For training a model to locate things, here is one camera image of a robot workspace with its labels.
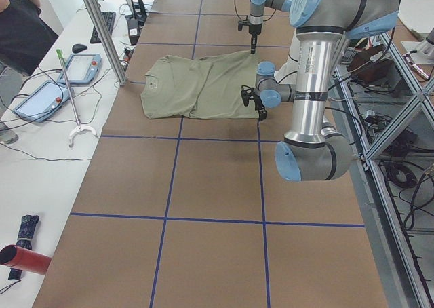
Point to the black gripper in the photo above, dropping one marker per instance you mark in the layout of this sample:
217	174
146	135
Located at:
254	30
258	104

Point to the olive green long-sleeve shirt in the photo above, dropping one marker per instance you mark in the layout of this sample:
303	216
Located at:
203	88

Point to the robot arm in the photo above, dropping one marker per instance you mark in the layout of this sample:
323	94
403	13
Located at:
255	19
312	149

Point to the far teach pendant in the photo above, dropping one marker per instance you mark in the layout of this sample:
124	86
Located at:
82	68

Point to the teach pendant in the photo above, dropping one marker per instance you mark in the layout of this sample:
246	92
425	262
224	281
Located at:
43	102
82	68

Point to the black computer mouse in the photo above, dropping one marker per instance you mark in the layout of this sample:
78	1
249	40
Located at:
78	47

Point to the white grabber stick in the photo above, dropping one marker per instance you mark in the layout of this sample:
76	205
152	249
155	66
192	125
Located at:
80	128

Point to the near teach pendant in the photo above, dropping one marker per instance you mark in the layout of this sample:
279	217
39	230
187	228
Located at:
43	102

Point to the person in black shirt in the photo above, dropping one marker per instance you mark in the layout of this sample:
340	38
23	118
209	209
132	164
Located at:
25	37

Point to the dark blue folded umbrella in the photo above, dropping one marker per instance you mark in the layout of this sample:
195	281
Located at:
25	236

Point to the red cylinder tube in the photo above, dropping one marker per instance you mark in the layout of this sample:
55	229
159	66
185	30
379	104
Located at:
17	257

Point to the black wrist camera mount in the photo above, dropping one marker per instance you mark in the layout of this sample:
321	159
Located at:
242	24

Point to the aluminium frame rack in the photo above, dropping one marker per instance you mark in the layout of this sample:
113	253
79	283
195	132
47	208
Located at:
391	120

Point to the aluminium frame post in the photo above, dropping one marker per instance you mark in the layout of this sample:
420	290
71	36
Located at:
106	39

